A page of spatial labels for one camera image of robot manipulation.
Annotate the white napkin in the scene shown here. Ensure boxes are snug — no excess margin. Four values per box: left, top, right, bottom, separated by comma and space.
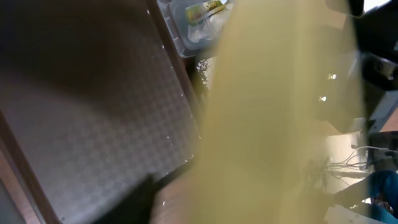
187, 11, 231, 43

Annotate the yellow plate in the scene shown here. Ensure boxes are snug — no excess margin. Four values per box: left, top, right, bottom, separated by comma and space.
186, 1, 363, 224

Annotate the green orange snack wrapper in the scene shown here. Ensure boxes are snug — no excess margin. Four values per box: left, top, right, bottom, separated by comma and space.
185, 0, 228, 24

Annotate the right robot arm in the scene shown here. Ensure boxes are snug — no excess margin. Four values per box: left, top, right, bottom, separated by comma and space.
325, 0, 397, 134

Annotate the black waste tray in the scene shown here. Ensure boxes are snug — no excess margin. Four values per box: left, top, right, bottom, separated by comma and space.
186, 55, 216, 101

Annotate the pile of rice waste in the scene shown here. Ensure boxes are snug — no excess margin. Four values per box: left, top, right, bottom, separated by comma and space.
196, 57, 216, 90

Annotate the clear plastic bin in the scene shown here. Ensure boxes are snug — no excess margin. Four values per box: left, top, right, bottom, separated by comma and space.
156, 0, 234, 58

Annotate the dark brown serving tray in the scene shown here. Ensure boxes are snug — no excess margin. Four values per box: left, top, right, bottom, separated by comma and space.
1, 0, 200, 223

